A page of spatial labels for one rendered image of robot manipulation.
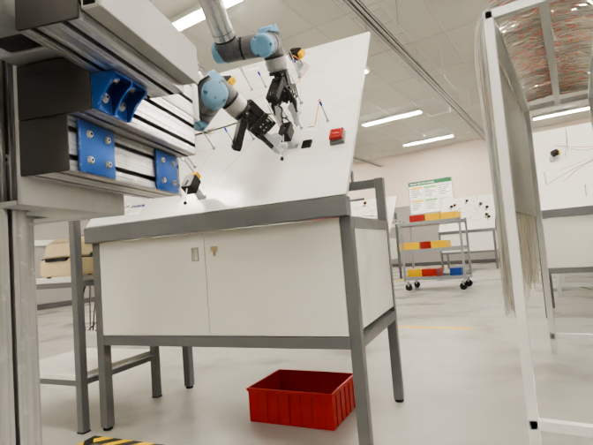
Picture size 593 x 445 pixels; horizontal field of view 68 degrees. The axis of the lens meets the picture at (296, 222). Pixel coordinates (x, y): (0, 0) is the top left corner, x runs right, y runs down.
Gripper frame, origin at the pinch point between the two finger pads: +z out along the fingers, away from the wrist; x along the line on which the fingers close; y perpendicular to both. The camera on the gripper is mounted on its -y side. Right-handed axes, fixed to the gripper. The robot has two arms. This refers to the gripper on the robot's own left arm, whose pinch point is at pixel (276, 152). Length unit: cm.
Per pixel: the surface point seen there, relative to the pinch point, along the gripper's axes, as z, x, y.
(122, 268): -5, 30, -79
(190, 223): -3.1, 9.2, -41.6
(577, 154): 258, 115, 184
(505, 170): 45, -43, 44
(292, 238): 18.9, -17.4, -18.8
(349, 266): 31.8, -34.8, -12.2
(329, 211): 16.8, -26.4, -3.3
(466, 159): 744, 770, 375
